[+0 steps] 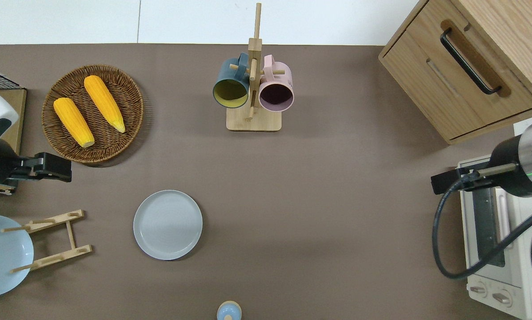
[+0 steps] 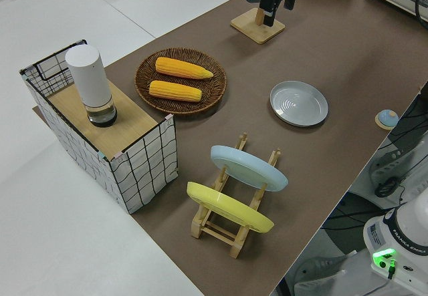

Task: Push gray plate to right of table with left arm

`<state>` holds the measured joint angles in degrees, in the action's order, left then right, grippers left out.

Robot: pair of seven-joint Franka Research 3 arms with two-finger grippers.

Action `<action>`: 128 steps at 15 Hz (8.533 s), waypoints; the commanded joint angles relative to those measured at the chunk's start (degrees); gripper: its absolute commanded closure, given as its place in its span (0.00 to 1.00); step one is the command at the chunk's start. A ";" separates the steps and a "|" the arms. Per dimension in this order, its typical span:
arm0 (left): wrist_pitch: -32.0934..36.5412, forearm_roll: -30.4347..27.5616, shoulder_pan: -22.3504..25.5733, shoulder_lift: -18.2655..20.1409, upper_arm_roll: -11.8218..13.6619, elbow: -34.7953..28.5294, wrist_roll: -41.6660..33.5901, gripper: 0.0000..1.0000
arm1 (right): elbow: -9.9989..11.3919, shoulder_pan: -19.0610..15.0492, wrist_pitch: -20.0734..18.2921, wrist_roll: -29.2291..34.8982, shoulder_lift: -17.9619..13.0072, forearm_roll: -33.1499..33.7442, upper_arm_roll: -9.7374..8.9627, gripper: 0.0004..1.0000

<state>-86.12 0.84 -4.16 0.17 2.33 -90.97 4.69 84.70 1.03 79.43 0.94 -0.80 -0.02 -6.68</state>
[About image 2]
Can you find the gray round plate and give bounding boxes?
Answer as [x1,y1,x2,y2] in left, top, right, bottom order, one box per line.
[269,80,330,129]

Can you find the light blue plate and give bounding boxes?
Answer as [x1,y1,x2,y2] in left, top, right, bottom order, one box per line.
[210,144,289,193]

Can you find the yellow plate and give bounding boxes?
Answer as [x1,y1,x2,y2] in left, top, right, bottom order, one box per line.
[186,181,276,235]

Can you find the wooden plate rack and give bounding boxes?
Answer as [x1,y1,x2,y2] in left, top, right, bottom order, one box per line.
[190,131,282,260]

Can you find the wooden mug tree stand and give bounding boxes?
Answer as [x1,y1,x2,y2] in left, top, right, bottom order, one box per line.
[229,5,286,45]

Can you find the brown wicker tray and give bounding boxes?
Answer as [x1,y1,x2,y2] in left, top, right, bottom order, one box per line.
[134,46,228,116]

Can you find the yellow pointed corn cob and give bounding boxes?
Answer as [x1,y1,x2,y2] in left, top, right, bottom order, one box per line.
[155,57,215,80]

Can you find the yellow blunt corn cob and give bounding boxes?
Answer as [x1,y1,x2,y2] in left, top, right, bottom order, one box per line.
[148,80,203,103]

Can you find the blue call bell wooden base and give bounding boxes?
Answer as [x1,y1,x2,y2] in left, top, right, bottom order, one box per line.
[374,108,399,130]

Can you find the brown table mat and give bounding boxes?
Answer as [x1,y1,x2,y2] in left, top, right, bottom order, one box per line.
[31,0,428,296]

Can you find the light wooden board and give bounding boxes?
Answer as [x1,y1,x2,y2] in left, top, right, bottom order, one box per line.
[47,81,158,154]

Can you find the white cylinder bottle clear base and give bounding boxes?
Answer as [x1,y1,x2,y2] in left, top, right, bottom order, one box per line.
[64,45,118,128]

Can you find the black round plug adapter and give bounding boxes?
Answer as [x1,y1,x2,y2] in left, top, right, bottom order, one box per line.
[374,176,401,198]

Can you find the green lit plug connector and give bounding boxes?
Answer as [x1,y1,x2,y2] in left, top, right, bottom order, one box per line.
[384,258,399,281]

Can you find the black floor cable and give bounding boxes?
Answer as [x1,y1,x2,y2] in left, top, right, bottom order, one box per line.
[379,99,428,163]

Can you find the black wire grid basket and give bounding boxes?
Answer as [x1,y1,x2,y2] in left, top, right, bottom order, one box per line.
[19,39,179,215]

